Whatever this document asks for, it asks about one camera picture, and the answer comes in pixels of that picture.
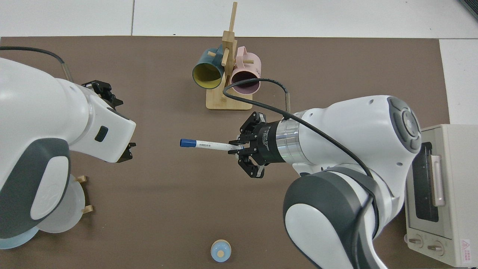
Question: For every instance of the white marker with blue cap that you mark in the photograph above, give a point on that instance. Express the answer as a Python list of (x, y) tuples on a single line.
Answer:
[(201, 143)]

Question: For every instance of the teal cup with yellow inside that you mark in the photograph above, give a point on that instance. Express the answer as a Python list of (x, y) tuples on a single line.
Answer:
[(207, 74)]

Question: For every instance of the pink cup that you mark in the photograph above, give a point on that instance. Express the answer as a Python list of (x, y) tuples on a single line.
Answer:
[(250, 63)]

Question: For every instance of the pale toaster oven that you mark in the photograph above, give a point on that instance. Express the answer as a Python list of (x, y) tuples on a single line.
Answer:
[(448, 168)]

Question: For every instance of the wooden cup stand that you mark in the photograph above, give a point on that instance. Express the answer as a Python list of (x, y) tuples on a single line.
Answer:
[(227, 102)]

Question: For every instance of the light blue plate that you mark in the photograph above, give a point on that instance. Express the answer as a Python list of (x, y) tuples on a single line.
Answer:
[(15, 241)]

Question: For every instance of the grey plate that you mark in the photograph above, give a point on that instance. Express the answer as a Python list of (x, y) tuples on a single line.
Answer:
[(71, 209)]

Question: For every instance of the brown table cloth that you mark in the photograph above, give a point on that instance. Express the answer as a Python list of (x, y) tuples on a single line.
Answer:
[(168, 186)]

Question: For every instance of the dark grey panel edge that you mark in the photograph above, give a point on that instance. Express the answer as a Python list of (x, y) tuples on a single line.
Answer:
[(472, 5)]

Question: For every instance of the wooden plate rack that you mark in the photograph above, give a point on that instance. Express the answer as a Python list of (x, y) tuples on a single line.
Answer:
[(87, 209)]

